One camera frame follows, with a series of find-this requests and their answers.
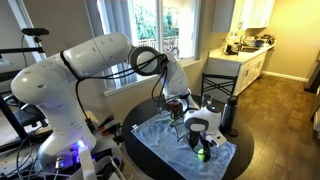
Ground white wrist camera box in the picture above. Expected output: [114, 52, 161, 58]
[205, 132, 227, 147]

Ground white kitchen counter island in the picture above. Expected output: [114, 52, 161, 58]
[206, 45, 274, 95]

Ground clear glass mug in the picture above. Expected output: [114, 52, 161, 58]
[201, 94, 212, 107]

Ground black red clamp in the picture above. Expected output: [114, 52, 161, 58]
[98, 115, 125, 145]

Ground black water bottle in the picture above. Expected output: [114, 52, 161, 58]
[221, 95, 238, 137]

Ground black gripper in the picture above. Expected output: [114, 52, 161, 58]
[187, 131, 211, 162]

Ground black camera on stand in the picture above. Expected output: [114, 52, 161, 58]
[21, 28, 49, 43]

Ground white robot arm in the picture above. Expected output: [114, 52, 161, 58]
[11, 32, 226, 170]

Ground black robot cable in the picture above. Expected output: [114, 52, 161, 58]
[74, 54, 188, 134]

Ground round black table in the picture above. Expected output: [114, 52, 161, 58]
[122, 99, 254, 180]

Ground blue-grey towel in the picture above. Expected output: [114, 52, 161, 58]
[131, 111, 236, 180]

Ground yellow-green tennis ball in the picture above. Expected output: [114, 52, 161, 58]
[198, 149, 204, 162]

